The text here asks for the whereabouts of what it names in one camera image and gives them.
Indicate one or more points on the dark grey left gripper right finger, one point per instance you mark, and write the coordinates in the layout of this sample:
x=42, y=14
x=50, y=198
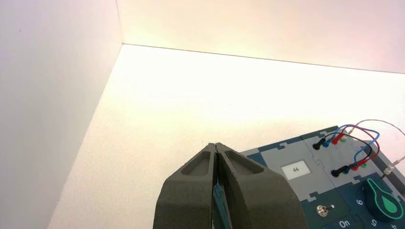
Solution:
x=259, y=202

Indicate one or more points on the dark teal and grey task box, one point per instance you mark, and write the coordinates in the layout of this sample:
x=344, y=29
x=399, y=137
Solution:
x=329, y=189

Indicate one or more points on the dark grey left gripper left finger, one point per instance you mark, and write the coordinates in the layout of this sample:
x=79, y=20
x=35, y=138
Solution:
x=186, y=202

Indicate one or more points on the dark rotary knob green pointer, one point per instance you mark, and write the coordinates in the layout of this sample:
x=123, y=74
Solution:
x=383, y=202

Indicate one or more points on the white number label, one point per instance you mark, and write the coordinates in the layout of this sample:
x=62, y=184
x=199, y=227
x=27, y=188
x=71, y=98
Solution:
x=296, y=170

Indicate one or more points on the silver toggle switch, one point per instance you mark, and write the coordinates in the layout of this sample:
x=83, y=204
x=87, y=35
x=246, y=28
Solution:
x=322, y=210

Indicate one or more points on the green banana socket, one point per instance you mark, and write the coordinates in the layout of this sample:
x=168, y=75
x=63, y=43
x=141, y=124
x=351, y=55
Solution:
x=364, y=164
x=343, y=139

